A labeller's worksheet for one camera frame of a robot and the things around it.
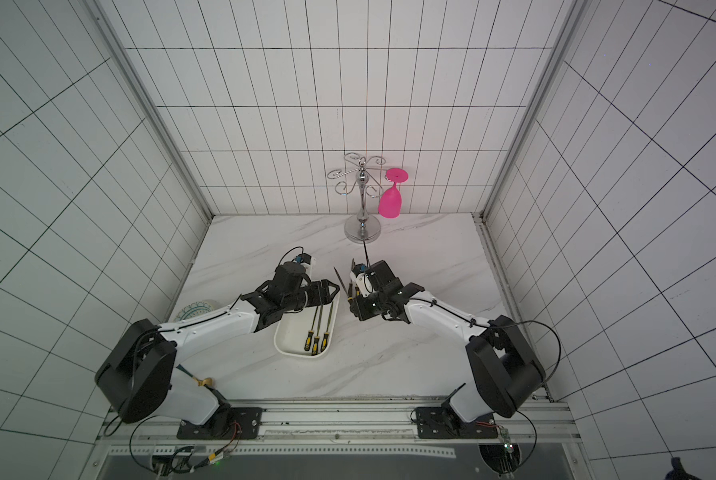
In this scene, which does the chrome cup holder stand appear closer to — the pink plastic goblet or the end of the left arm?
the pink plastic goblet

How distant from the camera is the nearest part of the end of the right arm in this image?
0.62 m

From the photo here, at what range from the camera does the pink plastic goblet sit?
3.09 ft

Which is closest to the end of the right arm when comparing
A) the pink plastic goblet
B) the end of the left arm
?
the end of the left arm

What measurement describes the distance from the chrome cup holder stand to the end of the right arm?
1.00 ft

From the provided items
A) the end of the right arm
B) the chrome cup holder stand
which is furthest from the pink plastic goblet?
the end of the right arm

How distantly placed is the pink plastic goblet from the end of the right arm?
0.32 meters

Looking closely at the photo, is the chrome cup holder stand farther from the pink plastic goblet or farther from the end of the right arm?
the end of the right arm

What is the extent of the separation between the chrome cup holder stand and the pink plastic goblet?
0.04 m

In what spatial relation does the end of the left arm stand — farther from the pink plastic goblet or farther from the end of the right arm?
the pink plastic goblet

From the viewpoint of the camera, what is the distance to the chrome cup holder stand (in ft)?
3.01
